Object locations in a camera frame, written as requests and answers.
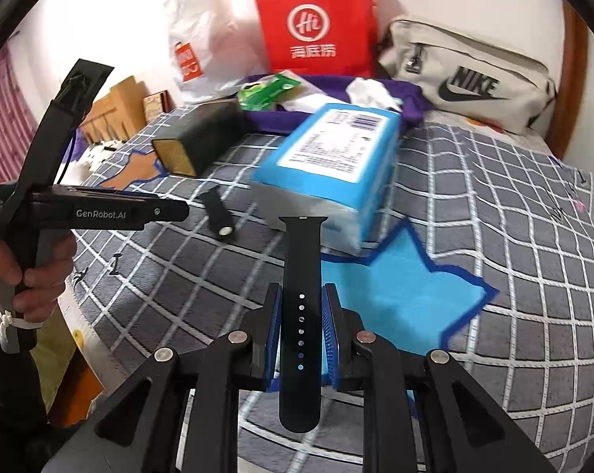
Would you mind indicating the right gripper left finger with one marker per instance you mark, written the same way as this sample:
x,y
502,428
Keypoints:
x,y
179,412

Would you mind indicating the wooden headboard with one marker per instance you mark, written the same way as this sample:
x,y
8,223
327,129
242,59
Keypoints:
x,y
119,115

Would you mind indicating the white Miniso plastic bag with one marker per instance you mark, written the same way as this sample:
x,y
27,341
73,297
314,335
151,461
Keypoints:
x,y
211,52

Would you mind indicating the blue tissue pack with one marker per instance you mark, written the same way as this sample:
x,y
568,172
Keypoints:
x,y
335,166

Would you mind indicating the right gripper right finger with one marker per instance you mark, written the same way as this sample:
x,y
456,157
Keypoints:
x,y
420,411

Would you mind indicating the green sachet pack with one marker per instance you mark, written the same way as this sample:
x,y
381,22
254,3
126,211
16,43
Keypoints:
x,y
264,93

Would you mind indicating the blue star cardboard mat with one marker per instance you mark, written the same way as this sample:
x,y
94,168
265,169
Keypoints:
x,y
402,295

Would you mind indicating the black watch strap long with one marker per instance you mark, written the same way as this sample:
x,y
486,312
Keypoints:
x,y
301,335

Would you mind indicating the grey Nike bag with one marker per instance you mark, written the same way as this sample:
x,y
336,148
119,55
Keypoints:
x,y
468,75

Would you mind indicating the dark green tea tin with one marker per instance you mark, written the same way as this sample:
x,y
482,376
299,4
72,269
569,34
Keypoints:
x,y
193,142

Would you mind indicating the brown star cardboard mat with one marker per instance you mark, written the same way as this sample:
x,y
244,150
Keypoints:
x,y
140,167

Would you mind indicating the red Haidilao paper bag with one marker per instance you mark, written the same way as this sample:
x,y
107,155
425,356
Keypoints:
x,y
320,37

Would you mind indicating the grey checkered bed sheet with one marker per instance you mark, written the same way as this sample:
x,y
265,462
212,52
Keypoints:
x,y
504,210

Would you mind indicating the person left hand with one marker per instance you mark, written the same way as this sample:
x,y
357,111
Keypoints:
x,y
43,284

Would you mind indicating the purple towel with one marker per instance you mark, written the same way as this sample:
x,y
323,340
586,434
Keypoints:
x,y
414,104

